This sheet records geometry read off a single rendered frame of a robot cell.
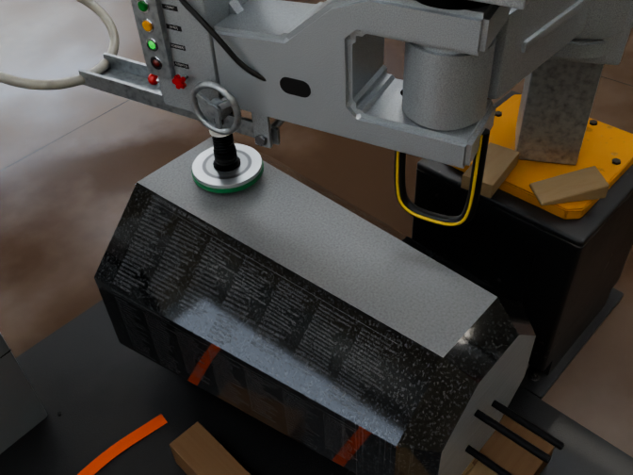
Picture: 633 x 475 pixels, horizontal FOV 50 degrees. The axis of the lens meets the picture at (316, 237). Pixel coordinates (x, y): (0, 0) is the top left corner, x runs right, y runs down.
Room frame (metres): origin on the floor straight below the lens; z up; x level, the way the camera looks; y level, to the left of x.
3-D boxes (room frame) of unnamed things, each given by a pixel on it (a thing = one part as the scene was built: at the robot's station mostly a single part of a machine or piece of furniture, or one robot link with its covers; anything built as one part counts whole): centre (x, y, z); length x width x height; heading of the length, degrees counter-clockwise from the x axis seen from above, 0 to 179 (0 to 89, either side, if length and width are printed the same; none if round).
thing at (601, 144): (1.79, -0.77, 0.76); 0.49 x 0.49 x 0.05; 44
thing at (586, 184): (1.55, -0.76, 0.80); 0.20 x 0.10 x 0.05; 96
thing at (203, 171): (1.66, 0.26, 0.87); 0.21 x 0.21 x 0.01
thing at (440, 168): (1.79, -0.77, 0.37); 0.66 x 0.66 x 0.74; 44
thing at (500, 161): (1.65, -0.55, 0.81); 0.20 x 0.10 x 0.05; 142
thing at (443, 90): (1.33, -0.31, 1.34); 0.19 x 0.19 x 0.20
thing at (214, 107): (1.50, 0.22, 1.20); 0.15 x 0.10 x 0.15; 60
